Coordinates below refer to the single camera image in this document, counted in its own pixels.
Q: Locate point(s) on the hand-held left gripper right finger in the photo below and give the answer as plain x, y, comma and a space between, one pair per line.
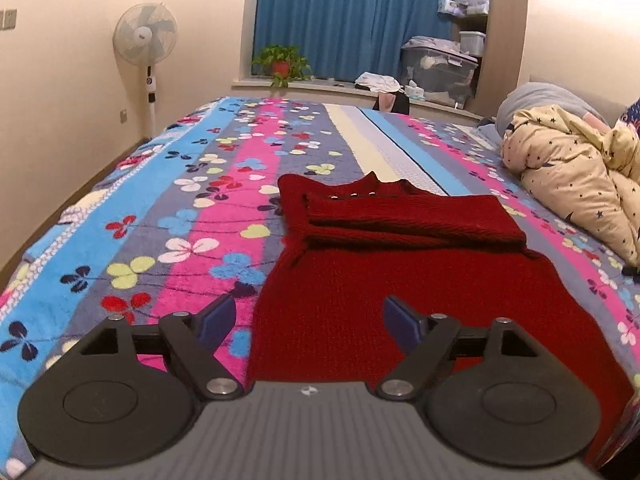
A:
400, 320

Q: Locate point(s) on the large clear storage bin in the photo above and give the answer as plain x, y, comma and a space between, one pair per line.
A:
440, 75

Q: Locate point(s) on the beige window sill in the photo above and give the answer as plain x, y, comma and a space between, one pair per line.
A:
325, 91

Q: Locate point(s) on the white standing fan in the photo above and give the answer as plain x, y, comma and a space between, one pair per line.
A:
145, 35

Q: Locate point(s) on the wall light switch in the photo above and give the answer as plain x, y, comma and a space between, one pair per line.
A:
8, 19

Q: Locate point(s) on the small clear storage box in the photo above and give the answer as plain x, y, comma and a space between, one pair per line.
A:
472, 42

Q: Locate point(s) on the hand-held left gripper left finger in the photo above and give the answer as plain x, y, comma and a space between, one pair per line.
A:
220, 317

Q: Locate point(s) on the grey pillow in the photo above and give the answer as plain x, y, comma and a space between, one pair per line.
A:
540, 97

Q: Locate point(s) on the pink and black bag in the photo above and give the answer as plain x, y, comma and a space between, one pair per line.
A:
395, 104

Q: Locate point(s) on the wooden shelf unit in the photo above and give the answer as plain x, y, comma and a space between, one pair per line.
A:
505, 35

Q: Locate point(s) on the floral striped bed blanket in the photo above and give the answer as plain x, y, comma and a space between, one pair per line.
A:
150, 185

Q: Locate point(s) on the light blue pillow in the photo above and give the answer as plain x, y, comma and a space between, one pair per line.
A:
485, 134

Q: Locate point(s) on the dark blue patterned pillow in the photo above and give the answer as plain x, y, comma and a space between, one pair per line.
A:
632, 115

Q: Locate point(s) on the red knitted sweater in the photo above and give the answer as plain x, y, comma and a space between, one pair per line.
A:
400, 270

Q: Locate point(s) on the cream star-print quilt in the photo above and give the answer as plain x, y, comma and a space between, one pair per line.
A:
565, 175

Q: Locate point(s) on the pile of white boxes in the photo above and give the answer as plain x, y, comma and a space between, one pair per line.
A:
465, 2

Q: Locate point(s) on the tissue pack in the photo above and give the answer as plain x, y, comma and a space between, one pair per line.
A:
414, 91

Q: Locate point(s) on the blue curtain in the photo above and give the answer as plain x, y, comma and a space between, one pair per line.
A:
350, 10

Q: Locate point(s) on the white cloth pile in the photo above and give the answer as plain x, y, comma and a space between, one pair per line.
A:
375, 81

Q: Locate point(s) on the potted green plant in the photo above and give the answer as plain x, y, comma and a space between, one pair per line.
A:
280, 57

